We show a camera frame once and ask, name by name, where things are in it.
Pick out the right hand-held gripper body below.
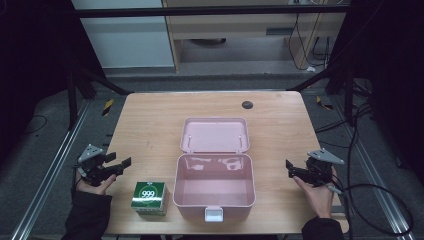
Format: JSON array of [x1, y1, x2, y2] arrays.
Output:
[[293, 148, 346, 188]]

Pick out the wooden desk with shelf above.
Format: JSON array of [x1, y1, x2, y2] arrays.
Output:
[[162, 0, 351, 74]]

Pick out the pink plastic storage box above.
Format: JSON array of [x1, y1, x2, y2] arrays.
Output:
[[172, 116, 257, 223]]

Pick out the aluminium floor rail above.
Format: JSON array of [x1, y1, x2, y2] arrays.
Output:
[[328, 96, 418, 240], [9, 99, 93, 240]]

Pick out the black metal frame stand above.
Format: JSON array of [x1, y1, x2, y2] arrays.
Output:
[[65, 49, 134, 131], [287, 53, 357, 128]]

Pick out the person's right hand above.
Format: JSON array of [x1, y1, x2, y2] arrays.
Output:
[[292, 165, 339, 220]]

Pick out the yellow and black floor tape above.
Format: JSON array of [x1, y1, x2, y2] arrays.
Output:
[[315, 95, 334, 111], [101, 98, 115, 117]]

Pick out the black cable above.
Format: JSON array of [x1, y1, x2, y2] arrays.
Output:
[[314, 99, 415, 236]]

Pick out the white cabinet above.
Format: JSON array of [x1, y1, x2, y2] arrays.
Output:
[[70, 0, 176, 70]]

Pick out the black cables under desk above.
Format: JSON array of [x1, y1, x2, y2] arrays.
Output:
[[287, 13, 334, 72]]

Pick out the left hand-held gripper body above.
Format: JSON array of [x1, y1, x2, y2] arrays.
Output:
[[75, 143, 118, 187]]

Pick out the black horizontal frame bar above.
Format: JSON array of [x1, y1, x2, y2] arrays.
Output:
[[71, 5, 351, 19]]

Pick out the green and white medicine box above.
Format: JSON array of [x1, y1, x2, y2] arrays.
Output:
[[130, 181, 170, 217]]

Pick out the person's left hand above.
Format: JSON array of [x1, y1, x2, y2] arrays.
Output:
[[75, 169, 117, 196]]

